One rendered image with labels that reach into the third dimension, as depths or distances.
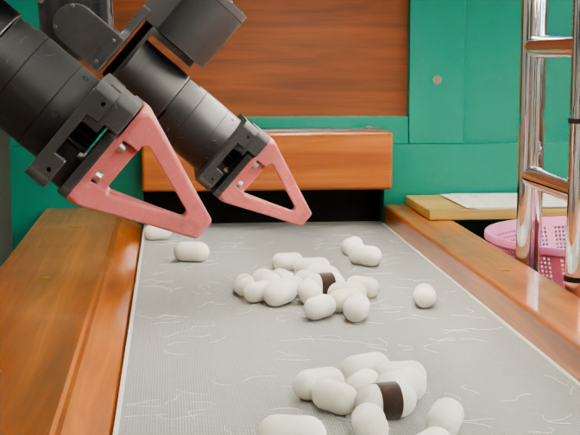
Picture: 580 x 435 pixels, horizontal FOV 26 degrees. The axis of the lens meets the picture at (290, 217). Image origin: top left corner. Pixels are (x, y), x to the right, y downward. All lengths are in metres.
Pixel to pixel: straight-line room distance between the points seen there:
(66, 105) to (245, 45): 0.88
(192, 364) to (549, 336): 0.25
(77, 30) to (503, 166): 0.73
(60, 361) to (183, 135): 0.31
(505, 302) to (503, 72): 0.63
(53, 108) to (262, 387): 0.24
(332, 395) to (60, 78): 0.24
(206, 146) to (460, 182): 0.61
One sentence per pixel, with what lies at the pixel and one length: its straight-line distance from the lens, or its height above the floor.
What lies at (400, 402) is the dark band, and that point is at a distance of 0.75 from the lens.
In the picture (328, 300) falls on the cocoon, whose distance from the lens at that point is 1.02.
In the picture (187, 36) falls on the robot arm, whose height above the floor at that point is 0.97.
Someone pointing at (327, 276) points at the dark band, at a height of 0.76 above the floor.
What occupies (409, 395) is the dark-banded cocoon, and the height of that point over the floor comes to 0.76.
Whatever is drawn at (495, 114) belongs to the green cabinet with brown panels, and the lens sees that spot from 1.61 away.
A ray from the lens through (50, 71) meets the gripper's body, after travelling 0.70.
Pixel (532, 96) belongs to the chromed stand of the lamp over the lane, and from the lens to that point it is 1.18.
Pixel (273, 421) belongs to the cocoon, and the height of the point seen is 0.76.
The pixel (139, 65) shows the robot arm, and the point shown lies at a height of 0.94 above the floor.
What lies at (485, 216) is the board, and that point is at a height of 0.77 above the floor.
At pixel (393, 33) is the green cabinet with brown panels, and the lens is 1.58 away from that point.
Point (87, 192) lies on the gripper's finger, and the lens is 0.71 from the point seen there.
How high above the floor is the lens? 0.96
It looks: 8 degrees down
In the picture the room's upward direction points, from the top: straight up
